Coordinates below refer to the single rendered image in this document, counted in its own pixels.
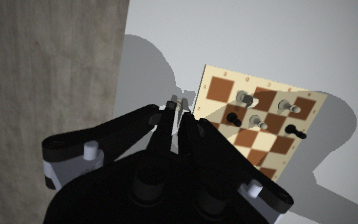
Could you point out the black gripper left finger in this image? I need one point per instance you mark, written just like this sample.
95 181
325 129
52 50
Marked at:
69 155

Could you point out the black pawn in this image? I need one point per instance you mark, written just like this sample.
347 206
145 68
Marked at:
291 129
232 118

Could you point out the white pawn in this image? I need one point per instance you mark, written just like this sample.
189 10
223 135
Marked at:
179 104
285 104
255 120

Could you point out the wooden chessboard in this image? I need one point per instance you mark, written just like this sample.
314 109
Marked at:
268 150

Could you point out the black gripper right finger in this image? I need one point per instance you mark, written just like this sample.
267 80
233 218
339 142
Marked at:
212 192

